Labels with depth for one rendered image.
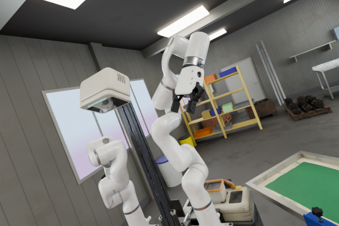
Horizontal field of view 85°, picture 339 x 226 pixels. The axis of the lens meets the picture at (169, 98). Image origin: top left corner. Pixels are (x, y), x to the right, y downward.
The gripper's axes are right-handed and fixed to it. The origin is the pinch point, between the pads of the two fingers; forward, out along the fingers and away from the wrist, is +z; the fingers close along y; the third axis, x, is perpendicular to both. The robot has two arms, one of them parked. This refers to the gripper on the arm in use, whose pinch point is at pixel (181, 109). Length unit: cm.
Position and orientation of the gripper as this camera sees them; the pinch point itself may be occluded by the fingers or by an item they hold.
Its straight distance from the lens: 63.8
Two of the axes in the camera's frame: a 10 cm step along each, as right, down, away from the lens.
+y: -5.3, 0.2, 8.5
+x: -8.1, -3.1, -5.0
